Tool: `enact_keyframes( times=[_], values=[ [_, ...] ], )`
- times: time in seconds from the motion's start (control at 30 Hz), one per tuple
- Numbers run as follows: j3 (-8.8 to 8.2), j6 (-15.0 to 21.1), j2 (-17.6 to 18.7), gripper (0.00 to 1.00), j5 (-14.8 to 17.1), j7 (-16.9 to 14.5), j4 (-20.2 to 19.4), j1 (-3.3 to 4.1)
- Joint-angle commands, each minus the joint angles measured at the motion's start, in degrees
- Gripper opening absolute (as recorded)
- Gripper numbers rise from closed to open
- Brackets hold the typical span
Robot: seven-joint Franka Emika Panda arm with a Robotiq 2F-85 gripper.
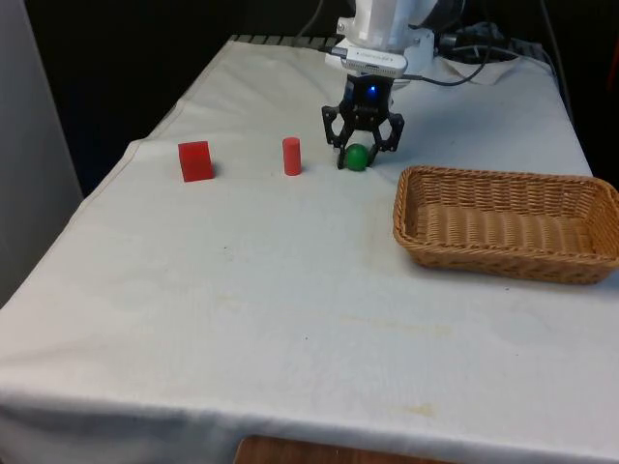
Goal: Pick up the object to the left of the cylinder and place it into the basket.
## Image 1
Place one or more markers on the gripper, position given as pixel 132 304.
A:
pixel 367 99

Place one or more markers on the green ball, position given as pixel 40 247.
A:
pixel 357 157

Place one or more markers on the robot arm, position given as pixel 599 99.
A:
pixel 377 21

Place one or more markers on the red cylinder block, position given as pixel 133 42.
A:
pixel 292 157

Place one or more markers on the brown wicker basket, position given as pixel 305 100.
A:
pixel 503 227

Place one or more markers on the red cube block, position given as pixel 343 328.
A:
pixel 195 162

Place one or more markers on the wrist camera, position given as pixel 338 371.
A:
pixel 372 60

